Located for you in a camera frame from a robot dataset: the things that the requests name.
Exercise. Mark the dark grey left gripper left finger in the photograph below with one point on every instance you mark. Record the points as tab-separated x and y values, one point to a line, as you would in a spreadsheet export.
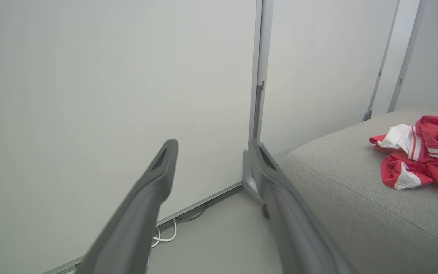
135	224

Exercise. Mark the grey partition post with foot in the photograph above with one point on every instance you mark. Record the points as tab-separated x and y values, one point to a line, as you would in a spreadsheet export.
262	45

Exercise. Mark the slim grey partition post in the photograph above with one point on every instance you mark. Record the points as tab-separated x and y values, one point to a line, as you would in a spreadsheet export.
407	57
382	61

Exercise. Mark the grey fabric sofa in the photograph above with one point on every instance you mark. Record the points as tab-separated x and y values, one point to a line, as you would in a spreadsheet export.
356	190

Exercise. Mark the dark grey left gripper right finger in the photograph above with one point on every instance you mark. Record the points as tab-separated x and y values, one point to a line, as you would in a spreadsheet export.
295	236

